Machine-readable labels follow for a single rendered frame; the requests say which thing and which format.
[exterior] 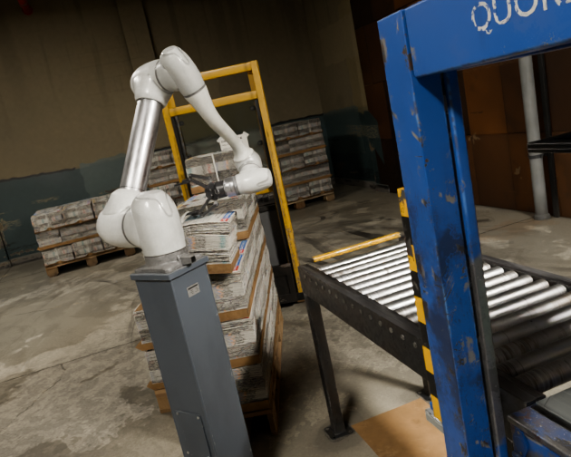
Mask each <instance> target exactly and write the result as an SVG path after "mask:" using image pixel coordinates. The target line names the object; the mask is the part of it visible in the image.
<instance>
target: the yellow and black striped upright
mask: <svg viewBox="0 0 571 457"><path fill-rule="evenodd" d="M397 191H398V197H399V202H400V208H401V214H402V226H403V233H404V238H405V244H406V249H407V255H408V260H409V266H410V271H411V282H412V288H413V294H414V299H415V305H416V310H417V316H418V321H419V327H420V332H421V343H422V349H423V354H424V360H425V365H426V371H427V376H428V382H429V388H430V394H431V401H432V407H433V412H434V416H435V417H436V418H437V419H438V420H439V421H441V416H440V407H439V401H438V395H437V390H436V384H435V379H434V373H433V367H432V361H431V351H430V346H429V339H428V334H427V328H426V323H425V316H424V311H423V305H422V300H421V289H420V283H419V278H418V272H417V267H416V260H415V255H414V249H413V244H412V237H411V227H410V221H409V216H408V210H407V204H406V198H405V193H404V188H399V189H397Z"/></svg>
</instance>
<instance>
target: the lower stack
mask: <svg viewBox="0 0 571 457"><path fill-rule="evenodd" d="M133 314H134V318H135V322H136V327H138V332H139V334H140V339H141V344H147V343H151V342H152V341H151V337H150V331H149V329H148V325H147V321H146V318H145V315H144V311H143V310H141V311H136V312H133ZM145 358H146V360H147V363H148V367H149V369H150V371H149V373H150V380H151V381H152V383H153V384H156V383H162V382H163V380H162V377H161V373H160V368H159V364H158V361H157V357H156V354H155V351H154V349H151V350H146V352H145ZM154 392H155V395H156V398H157V401H158V404H159V408H160V413H168V412H171V410H170V406H169V400H168V396H167V394H166V390H165V388H162V389H158V390H155V391H154Z"/></svg>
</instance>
